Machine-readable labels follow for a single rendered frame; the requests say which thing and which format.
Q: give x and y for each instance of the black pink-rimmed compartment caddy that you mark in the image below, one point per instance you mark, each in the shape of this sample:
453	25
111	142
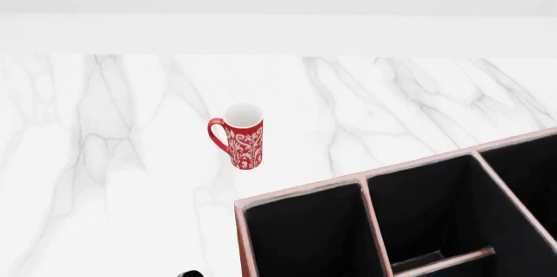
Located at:
313	237

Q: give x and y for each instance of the red white patterned mug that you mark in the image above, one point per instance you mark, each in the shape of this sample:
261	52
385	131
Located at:
244	146

